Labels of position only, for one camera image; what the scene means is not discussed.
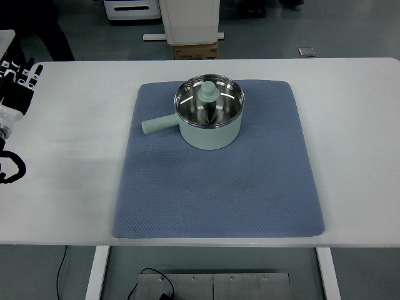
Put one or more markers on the white table leg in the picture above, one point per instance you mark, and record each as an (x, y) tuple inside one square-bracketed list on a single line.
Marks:
[(329, 272), (97, 272)]

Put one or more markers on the glass lid with green knob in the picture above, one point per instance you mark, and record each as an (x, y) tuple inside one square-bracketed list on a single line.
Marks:
[(206, 92)]

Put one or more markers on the white appliance with dark slot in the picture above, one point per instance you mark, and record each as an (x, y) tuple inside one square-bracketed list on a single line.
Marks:
[(131, 9)]

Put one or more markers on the brown cardboard box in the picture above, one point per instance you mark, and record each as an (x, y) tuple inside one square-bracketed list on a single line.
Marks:
[(193, 53)]

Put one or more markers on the white metal base bar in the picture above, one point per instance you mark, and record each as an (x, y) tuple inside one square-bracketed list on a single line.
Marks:
[(153, 37)]

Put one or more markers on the white side table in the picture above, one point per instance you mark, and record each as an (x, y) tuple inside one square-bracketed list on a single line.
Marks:
[(4, 39)]

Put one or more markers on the grey metal plate with screws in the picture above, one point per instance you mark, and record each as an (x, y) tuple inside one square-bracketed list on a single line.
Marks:
[(243, 287)]

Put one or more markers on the grey floor socket plate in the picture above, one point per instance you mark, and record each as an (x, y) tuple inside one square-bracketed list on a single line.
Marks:
[(306, 52)]

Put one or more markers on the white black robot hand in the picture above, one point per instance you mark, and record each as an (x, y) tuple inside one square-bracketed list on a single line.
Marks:
[(15, 97)]

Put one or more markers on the blue textured mat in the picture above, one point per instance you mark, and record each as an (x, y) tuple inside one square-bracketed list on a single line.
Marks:
[(218, 203)]

